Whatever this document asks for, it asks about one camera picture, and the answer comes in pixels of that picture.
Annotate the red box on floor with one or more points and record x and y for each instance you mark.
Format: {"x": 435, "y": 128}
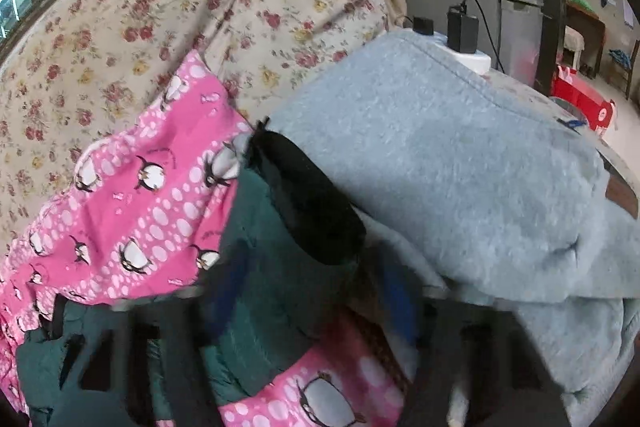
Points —
{"x": 570, "y": 88}

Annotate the small black charger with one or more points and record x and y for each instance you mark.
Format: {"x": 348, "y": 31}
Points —
{"x": 423, "y": 26}

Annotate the floral bed sheet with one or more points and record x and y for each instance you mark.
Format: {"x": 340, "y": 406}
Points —
{"x": 88, "y": 68}

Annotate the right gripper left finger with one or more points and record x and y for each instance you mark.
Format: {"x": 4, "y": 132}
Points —
{"x": 108, "y": 382}

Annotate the black power adapter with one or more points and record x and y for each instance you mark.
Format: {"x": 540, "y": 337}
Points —
{"x": 462, "y": 29}

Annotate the grey fleece garment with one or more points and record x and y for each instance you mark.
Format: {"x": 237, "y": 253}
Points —
{"x": 484, "y": 197}

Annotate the dark wooden table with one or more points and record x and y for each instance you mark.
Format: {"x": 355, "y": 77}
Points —
{"x": 593, "y": 30}

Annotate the pink penguin print blanket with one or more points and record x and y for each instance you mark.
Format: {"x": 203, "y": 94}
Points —
{"x": 139, "y": 221}

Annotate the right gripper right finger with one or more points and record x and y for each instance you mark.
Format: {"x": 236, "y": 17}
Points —
{"x": 508, "y": 382}

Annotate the dark green puffer jacket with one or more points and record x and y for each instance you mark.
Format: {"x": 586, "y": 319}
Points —
{"x": 305, "y": 241}

